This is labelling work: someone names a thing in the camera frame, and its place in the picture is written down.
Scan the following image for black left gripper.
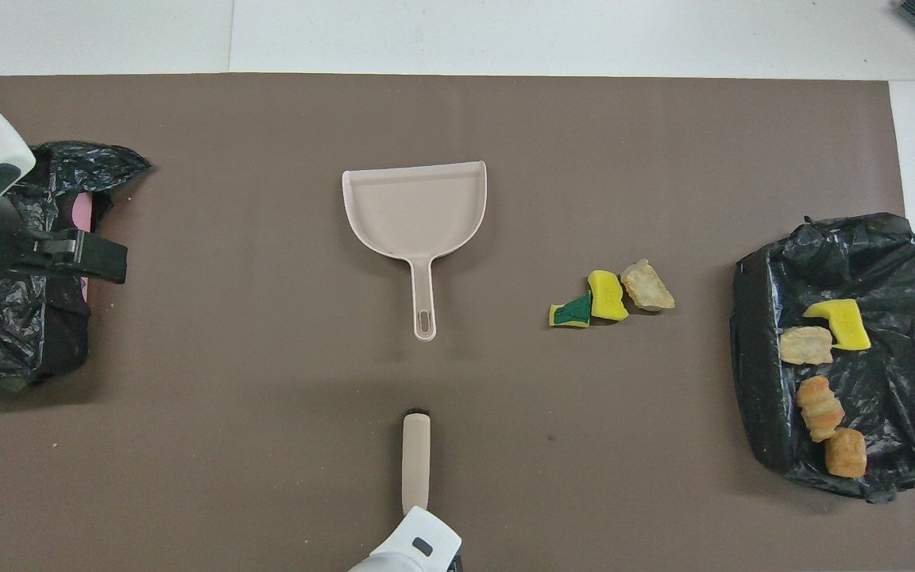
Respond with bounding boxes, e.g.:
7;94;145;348
0;208;129;288

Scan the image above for beige plastic dustpan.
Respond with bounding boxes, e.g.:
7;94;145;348
342;160;488;342

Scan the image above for beige hand brush black bristles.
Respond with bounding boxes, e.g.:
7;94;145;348
401;409;432;517

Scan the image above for green and yellow sponge piece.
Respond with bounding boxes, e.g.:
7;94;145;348
548;291;593;329

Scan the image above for beige layered trash chunk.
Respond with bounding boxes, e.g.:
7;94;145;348
620;258;676;311

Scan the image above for beige crumbly trash chunk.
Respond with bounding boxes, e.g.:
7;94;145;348
778;326;834;366

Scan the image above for orange striped trash piece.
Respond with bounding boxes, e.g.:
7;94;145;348
796;376;846;443

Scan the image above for notched yellow sponge piece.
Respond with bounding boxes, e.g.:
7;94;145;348
803;300;873;352

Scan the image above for brown round bread piece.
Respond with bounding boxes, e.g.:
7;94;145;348
824;427;868;479

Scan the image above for pink plastic bin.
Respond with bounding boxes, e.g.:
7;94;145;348
70;193;95;303

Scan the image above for black trash bag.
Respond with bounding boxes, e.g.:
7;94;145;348
0;141;152;392

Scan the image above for black bag lined bin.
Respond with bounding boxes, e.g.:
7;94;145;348
732;212;915;503

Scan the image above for brown table mat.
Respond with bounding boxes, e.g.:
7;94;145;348
0;73;915;572

